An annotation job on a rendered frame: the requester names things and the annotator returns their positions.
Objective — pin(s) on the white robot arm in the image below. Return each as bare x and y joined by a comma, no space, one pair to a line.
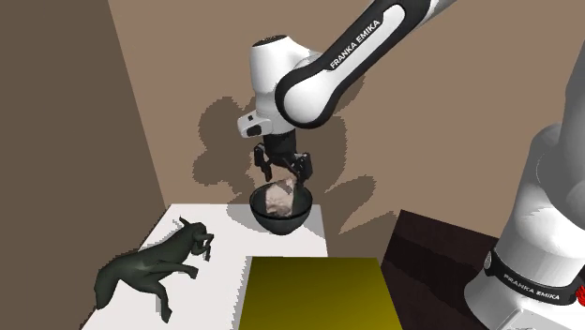
310,93

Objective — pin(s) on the dark green dog figure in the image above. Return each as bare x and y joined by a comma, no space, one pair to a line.
151,265

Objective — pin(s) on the olive yellow flat block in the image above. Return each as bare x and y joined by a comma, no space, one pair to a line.
315,297

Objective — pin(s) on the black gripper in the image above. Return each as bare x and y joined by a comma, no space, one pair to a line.
281,144

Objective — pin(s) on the crumpled pale pink lump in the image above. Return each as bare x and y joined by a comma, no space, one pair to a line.
279,201

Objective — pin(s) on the white table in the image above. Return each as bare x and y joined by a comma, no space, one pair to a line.
228,242

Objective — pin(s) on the black bowl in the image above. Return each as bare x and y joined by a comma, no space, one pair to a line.
281,223

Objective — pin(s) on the dark brown robot stand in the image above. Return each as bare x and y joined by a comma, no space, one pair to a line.
425,269

